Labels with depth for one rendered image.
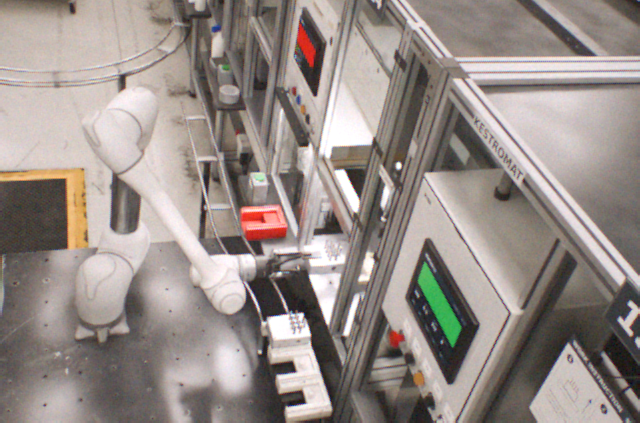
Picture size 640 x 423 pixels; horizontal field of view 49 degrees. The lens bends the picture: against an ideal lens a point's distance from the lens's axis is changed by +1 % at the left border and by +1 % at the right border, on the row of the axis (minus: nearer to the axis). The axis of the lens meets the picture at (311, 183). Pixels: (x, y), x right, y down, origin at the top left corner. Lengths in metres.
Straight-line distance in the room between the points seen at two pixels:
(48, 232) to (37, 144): 0.82
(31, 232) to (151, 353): 1.61
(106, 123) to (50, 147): 2.50
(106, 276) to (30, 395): 0.43
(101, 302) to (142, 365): 0.26
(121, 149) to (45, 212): 2.04
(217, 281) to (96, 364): 0.60
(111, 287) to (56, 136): 2.34
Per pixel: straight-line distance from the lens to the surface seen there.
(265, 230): 2.61
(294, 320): 2.36
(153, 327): 2.63
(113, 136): 2.10
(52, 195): 4.21
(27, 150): 4.58
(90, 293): 2.47
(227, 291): 2.12
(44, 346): 2.61
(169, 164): 4.44
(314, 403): 2.24
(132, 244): 2.55
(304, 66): 2.36
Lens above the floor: 2.71
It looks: 38 degrees down
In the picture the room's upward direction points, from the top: 11 degrees clockwise
